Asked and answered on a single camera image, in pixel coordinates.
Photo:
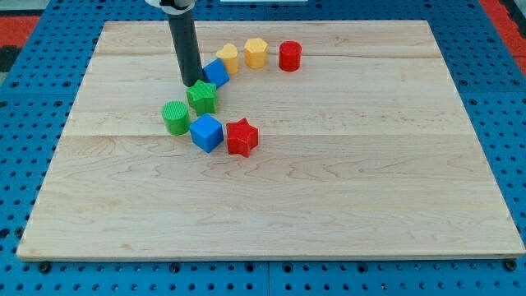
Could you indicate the green star block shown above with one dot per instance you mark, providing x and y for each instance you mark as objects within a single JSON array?
[{"x": 202, "y": 97}]

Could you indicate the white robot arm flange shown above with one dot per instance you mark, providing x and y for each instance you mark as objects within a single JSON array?
[{"x": 172, "y": 7}]

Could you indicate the red star block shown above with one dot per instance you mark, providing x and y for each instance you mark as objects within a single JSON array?
[{"x": 242, "y": 137}]

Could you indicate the blue cube block lower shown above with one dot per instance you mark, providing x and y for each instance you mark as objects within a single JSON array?
[{"x": 207, "y": 132}]

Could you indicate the blue cube block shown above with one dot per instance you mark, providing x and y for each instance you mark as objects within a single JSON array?
[
  {"x": 207, "y": 132},
  {"x": 216, "y": 73}
]

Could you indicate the blue cube block upper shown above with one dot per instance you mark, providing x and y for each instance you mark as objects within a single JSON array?
[{"x": 216, "y": 73}]

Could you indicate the green cylinder block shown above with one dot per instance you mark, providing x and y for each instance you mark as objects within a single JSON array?
[{"x": 176, "y": 117}]

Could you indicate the wooden board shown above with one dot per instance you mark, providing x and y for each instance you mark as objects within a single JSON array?
[{"x": 366, "y": 152}]

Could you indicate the red cylinder block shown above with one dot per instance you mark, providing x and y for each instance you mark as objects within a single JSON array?
[{"x": 290, "y": 53}]

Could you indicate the yellow hexagon block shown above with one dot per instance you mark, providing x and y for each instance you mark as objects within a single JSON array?
[{"x": 256, "y": 53}]

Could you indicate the yellow heart block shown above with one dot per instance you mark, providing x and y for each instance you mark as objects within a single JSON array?
[{"x": 229, "y": 57}]

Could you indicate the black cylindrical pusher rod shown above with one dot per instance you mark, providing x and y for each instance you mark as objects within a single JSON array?
[{"x": 182, "y": 27}]

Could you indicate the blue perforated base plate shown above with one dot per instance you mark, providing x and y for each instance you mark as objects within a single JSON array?
[{"x": 39, "y": 91}]

